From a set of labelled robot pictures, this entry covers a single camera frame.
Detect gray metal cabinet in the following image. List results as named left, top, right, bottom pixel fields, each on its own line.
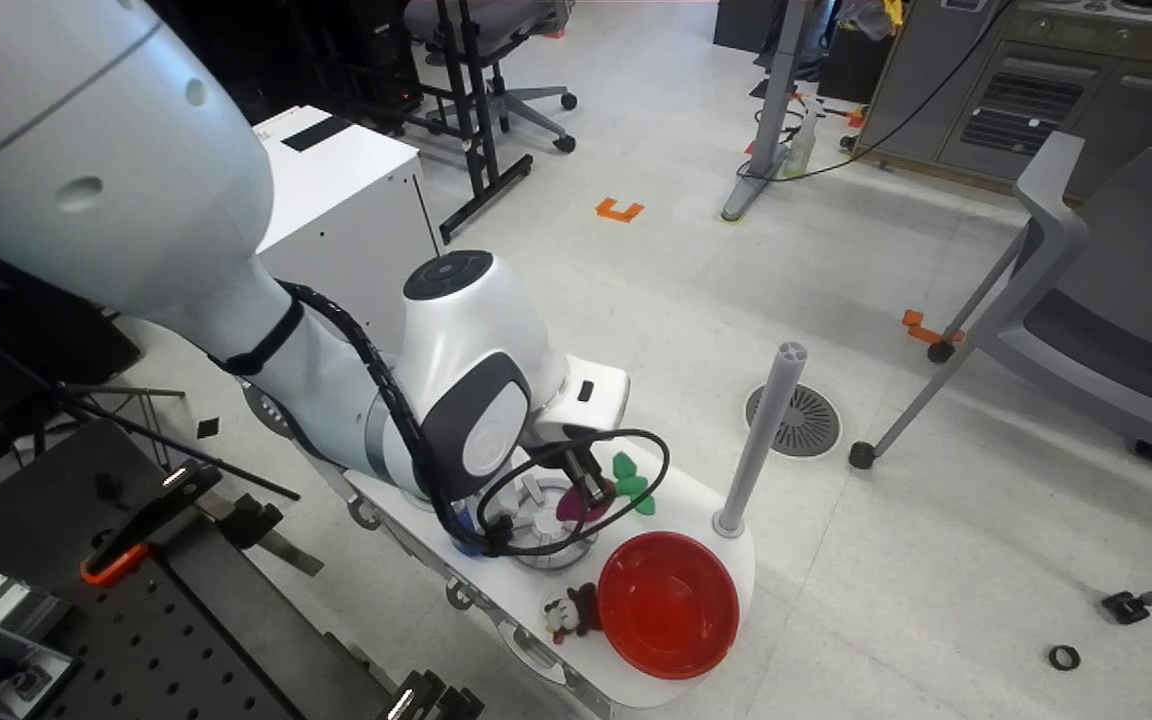
left=854, top=0, right=1152, bottom=205

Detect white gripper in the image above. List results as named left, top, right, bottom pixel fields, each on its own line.
left=531, top=353, right=635, bottom=507

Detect gray stand leg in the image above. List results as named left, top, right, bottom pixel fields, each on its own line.
left=715, top=0, right=830, bottom=228

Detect orange clip by chair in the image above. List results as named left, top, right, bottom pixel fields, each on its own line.
left=902, top=310, right=960, bottom=358

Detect orange floor bracket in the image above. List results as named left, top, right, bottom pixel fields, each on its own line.
left=594, top=195, right=650, bottom=228

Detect blue toy bottle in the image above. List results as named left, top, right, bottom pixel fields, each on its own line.
left=448, top=496, right=491, bottom=559

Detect black corrugated cable conduit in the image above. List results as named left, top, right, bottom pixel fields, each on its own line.
left=271, top=278, right=455, bottom=517

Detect clear wire dish basket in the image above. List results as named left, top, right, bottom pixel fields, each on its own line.
left=473, top=464, right=607, bottom=578

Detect white toy kitchen cabinet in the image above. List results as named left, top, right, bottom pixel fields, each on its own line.
left=253, top=104, right=448, bottom=332

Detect white toy kitchen counter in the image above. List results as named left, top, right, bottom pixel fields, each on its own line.
left=341, top=425, right=762, bottom=714

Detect gray chair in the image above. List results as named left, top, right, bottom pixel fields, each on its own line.
left=843, top=127, right=1152, bottom=472

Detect black floor cable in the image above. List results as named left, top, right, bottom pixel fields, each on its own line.
left=787, top=0, right=1024, bottom=184

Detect black metal stand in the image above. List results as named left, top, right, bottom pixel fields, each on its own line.
left=429, top=0, right=539, bottom=250

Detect small brown white toy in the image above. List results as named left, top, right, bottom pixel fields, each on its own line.
left=539, top=580, right=607, bottom=649

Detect gray pole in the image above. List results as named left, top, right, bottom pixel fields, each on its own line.
left=712, top=340, right=813, bottom=543

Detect clamp with orange handle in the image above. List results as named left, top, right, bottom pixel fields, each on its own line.
left=77, top=456, right=228, bottom=596

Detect black tripod rods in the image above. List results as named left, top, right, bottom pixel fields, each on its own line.
left=0, top=305, right=308, bottom=507

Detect black office chair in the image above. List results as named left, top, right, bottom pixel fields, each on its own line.
left=402, top=0, right=586, bottom=158

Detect black breadboard table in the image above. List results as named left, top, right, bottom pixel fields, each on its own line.
left=0, top=425, right=407, bottom=720

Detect thin black cable loop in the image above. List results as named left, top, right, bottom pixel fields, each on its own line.
left=473, top=425, right=675, bottom=559

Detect red round plate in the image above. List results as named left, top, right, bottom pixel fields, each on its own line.
left=597, top=529, right=743, bottom=686

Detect round floor drain cover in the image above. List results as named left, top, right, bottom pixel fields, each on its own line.
left=742, top=379, right=843, bottom=460

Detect pink beetroot plushy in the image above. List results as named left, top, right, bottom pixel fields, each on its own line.
left=554, top=450, right=662, bottom=532

